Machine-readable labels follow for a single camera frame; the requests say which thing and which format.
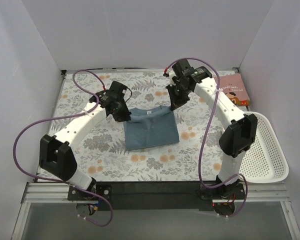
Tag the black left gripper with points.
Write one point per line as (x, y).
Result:
(123, 114)

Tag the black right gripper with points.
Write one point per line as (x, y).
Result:
(178, 94)

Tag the blue t shirt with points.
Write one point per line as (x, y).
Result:
(148, 128)

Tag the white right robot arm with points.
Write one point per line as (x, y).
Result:
(239, 128)

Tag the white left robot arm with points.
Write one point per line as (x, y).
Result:
(56, 153)

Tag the folded pink t shirt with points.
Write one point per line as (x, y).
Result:
(234, 88)

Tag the white perforated plastic basket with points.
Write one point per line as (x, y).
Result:
(264, 162)

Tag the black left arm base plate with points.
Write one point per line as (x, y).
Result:
(90, 192)

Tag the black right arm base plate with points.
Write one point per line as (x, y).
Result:
(222, 197)

